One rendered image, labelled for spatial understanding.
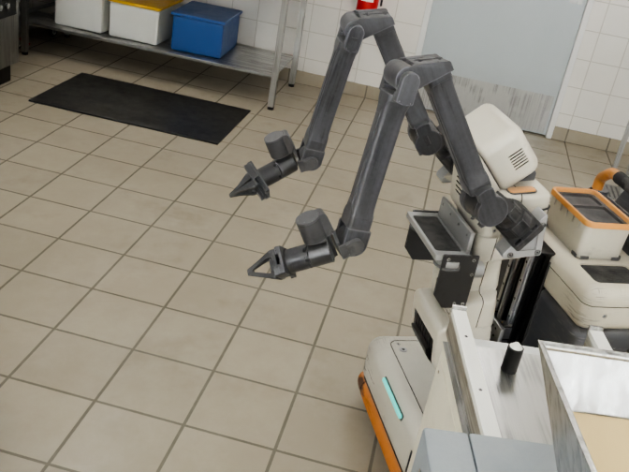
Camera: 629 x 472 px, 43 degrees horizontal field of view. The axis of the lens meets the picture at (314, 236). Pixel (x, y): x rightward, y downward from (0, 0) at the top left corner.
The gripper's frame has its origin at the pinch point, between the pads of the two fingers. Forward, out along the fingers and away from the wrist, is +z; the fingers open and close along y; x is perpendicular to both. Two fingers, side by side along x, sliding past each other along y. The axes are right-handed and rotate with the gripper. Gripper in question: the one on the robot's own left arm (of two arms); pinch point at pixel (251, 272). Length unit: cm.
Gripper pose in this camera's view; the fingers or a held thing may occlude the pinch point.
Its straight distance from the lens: 183.5
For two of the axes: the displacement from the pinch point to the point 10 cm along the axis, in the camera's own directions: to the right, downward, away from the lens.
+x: 2.3, 9.5, -2.0
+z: -9.5, 2.7, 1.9
